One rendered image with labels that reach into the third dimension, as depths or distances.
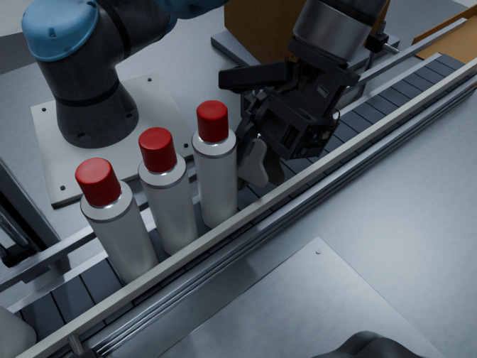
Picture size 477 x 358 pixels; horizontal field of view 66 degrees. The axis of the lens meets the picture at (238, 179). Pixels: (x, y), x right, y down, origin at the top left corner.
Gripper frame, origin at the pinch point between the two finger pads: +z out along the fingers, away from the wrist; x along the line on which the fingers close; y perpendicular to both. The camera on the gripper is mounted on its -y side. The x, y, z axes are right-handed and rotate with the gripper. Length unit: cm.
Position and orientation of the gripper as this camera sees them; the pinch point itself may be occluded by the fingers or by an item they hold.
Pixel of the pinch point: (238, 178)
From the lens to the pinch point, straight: 51.7
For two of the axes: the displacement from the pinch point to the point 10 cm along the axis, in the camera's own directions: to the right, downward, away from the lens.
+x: 6.8, -1.0, 7.2
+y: 6.2, 6.1, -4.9
